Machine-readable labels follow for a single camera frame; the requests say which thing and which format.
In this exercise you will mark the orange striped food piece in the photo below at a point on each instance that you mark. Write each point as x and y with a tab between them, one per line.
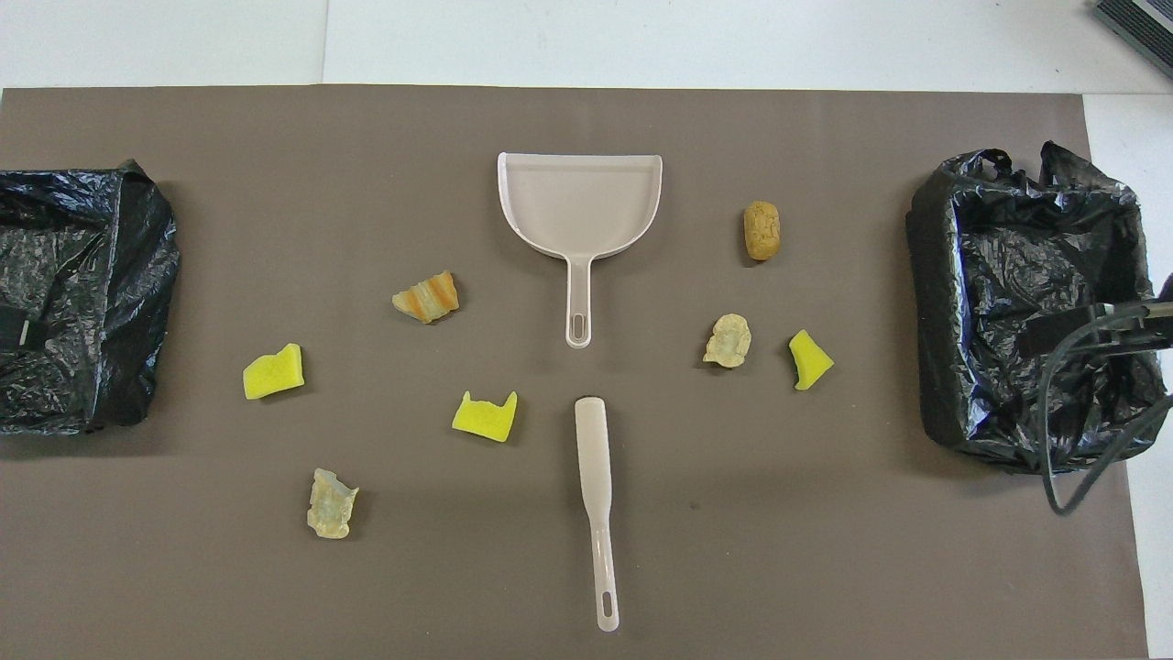
426	298

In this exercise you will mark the pale translucent piece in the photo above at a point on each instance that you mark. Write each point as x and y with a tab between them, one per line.
330	506

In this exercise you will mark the beige plastic dustpan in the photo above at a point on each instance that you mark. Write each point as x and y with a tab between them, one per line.
577	202

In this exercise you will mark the yellow notched sponge piece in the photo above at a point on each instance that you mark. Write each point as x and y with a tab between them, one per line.
484	420

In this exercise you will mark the yellow wedge sponge piece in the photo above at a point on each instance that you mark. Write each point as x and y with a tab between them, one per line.
808	362

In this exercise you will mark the yellow blocky sponge piece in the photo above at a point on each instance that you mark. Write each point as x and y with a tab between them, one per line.
272	374

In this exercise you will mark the beige food piece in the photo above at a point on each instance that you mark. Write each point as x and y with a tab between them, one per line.
729	341

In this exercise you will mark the beige brush black bristles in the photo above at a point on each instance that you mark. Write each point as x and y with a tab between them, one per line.
596	477

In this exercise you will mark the brown table mat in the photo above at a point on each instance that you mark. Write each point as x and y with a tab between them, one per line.
641	119

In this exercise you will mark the open bin black bag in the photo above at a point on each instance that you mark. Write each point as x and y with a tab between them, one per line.
1008	257

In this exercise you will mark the dark grey ribbed device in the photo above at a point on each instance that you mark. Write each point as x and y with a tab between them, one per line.
1141	23

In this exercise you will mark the brown oblong bread roll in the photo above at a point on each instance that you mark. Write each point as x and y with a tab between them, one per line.
761	231

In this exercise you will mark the bin covered black bag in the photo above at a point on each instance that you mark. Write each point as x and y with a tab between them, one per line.
92	275

